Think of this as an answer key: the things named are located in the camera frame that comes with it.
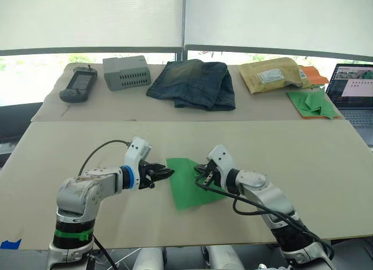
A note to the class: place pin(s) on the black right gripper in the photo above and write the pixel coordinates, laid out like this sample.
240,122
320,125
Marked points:
215,173

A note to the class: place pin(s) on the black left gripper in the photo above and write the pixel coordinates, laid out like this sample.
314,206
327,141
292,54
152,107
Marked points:
144,176

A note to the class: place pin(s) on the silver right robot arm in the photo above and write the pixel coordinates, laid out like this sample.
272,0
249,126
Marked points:
262,191

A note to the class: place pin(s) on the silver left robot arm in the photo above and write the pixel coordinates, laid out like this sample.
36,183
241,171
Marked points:
87,188

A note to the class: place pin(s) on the flat green paper sheet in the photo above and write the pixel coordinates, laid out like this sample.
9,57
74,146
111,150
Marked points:
295,99

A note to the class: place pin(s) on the orange sheet under green paper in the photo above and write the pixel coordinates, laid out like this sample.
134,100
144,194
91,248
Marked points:
314,117

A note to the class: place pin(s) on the beige paper table cover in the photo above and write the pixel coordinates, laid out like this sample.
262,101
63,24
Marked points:
116,106

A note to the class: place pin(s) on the silver rounded robot leg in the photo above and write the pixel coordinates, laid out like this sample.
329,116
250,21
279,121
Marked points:
149,259
225,259

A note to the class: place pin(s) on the folded blue denim jeans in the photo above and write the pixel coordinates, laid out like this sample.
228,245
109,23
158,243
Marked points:
192,83

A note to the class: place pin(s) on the grey vented plastic box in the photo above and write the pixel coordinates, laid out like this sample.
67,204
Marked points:
126,74

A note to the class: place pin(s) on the brown padded mailing envelope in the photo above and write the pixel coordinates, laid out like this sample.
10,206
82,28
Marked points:
271,76

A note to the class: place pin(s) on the grey handheld game controller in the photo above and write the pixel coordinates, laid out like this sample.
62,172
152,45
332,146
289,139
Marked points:
76,84

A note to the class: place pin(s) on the black furniture piece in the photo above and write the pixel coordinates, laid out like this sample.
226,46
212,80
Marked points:
14,127

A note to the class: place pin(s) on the open grey laptop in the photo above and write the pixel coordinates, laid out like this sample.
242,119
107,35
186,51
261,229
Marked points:
354,106

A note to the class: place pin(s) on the blue tape piece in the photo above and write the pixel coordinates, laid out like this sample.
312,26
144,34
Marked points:
11,244

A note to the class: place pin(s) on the white roller blind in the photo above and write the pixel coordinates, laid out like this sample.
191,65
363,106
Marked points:
277,19
87,19

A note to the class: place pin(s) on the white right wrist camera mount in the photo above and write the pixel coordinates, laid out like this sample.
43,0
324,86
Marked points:
223,160

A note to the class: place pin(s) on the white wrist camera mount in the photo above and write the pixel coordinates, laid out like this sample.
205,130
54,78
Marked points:
223,160
137,152

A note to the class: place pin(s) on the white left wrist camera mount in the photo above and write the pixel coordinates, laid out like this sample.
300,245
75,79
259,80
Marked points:
137,152

